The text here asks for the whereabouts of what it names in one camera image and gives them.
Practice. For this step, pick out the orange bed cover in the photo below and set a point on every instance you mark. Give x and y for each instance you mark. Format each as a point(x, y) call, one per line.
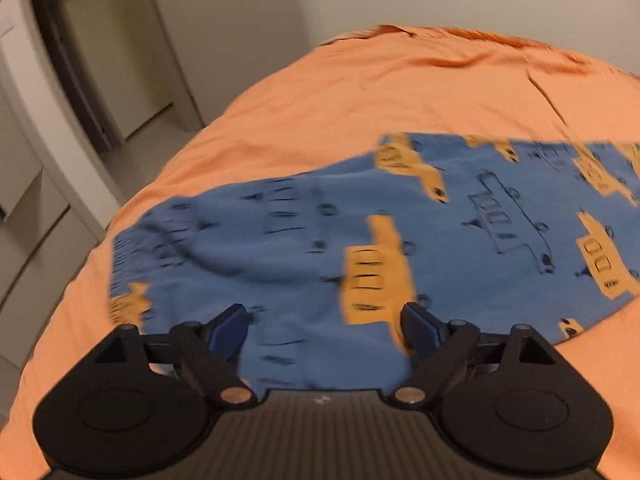
point(360, 85)

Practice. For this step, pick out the blue pants with yellow vehicles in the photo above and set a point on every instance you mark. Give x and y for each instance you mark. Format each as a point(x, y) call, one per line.
point(310, 240)

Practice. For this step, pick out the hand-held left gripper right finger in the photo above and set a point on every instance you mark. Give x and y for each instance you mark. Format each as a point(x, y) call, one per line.
point(418, 328)

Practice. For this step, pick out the white door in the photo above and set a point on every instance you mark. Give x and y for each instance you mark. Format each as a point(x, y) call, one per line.
point(225, 35)

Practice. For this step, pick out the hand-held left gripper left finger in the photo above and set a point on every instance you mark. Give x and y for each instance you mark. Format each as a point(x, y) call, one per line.
point(231, 326)

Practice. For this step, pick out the white wardrobe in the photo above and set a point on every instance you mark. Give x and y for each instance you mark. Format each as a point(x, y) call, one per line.
point(35, 185)

